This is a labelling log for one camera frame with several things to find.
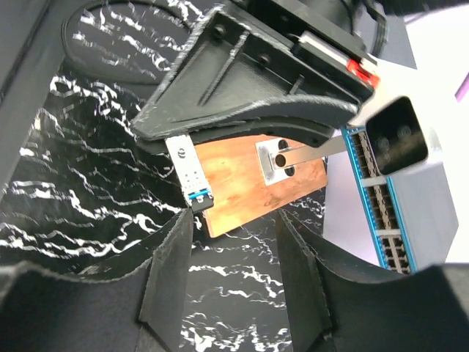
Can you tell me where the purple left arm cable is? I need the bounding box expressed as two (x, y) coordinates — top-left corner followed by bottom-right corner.
(454, 71), (469, 102)

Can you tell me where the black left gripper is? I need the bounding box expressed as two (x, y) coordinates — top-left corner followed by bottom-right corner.
(130, 0), (380, 155)

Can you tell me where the wooden board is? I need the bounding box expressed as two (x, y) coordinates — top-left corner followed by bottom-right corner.
(194, 135), (327, 238)

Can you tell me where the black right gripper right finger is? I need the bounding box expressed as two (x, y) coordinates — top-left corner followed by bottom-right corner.
(276, 210), (468, 351)

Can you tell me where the silver SFP module plug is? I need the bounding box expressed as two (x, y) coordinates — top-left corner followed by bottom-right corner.
(165, 135), (214, 213)

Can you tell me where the dark grey network switch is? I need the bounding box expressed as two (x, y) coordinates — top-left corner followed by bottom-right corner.
(342, 128), (459, 274)

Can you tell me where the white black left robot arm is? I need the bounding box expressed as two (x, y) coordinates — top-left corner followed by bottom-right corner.
(131, 1), (452, 154)

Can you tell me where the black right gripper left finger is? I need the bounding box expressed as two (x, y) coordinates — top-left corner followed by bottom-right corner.
(1, 209), (193, 351)

